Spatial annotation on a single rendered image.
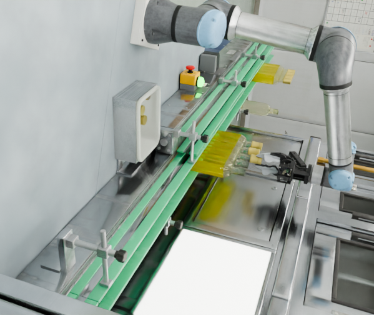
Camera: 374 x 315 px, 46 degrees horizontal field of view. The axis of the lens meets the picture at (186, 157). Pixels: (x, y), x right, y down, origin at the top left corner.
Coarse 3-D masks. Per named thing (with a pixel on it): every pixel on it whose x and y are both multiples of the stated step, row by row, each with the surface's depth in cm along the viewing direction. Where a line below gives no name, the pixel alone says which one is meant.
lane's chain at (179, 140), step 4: (252, 44) 269; (232, 68) 228; (228, 72) 221; (224, 76) 214; (208, 96) 193; (204, 100) 188; (200, 104) 184; (192, 112) 175; (180, 128) 164; (180, 136) 166; (176, 140) 162; (180, 140) 167; (184, 140) 172; (176, 144) 163; (180, 144) 168; (176, 148) 164
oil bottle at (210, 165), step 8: (200, 160) 164; (208, 160) 165; (216, 160) 165; (224, 160) 165; (192, 168) 167; (200, 168) 166; (208, 168) 164; (216, 168) 163; (224, 168) 162; (224, 176) 164
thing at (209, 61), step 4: (204, 52) 214; (208, 52) 214; (212, 52) 214; (216, 52) 215; (200, 56) 211; (204, 56) 210; (208, 56) 210; (212, 56) 209; (216, 56) 210; (200, 60) 212; (204, 60) 211; (208, 60) 210; (212, 60) 210; (216, 60) 211; (200, 64) 213; (204, 64) 212; (208, 64) 211; (212, 64) 211; (216, 64) 213; (200, 68) 214; (204, 68) 213; (208, 68) 212; (212, 68) 212; (216, 68) 214
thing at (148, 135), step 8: (152, 88) 141; (144, 96) 135; (152, 96) 147; (136, 104) 134; (144, 104) 150; (152, 104) 149; (136, 112) 135; (144, 112) 151; (152, 112) 150; (136, 120) 136; (152, 120) 152; (144, 128) 154; (152, 128) 153; (144, 136) 156; (152, 136) 155; (144, 144) 152; (152, 144) 152; (144, 152) 147
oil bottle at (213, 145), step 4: (208, 144) 175; (212, 144) 175; (216, 144) 176; (220, 144) 176; (224, 144) 176; (212, 148) 173; (216, 148) 173; (220, 148) 173; (224, 148) 173; (228, 148) 173; (232, 148) 173; (236, 148) 174; (232, 152) 171; (236, 152) 172; (236, 156) 172
